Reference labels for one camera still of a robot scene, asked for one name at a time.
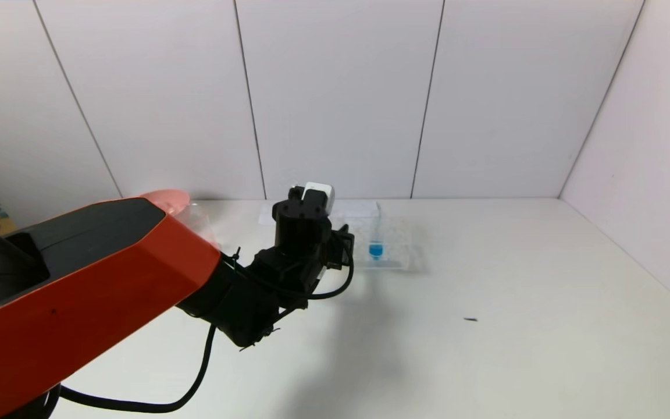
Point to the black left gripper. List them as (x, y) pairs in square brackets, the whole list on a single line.
[(347, 242)]

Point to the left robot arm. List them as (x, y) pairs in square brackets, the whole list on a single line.
[(79, 279)]

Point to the test tube with blue pigment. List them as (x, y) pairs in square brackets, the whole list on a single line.
[(376, 250)]

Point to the clear acrylic test tube rack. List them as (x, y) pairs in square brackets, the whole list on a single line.
[(396, 250)]

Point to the clear glass beaker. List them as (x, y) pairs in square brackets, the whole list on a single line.
[(198, 224)]

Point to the white paper sheet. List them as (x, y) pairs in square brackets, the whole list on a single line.
[(364, 208)]

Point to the pink plastic bowl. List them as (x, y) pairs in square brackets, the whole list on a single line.
[(169, 199)]

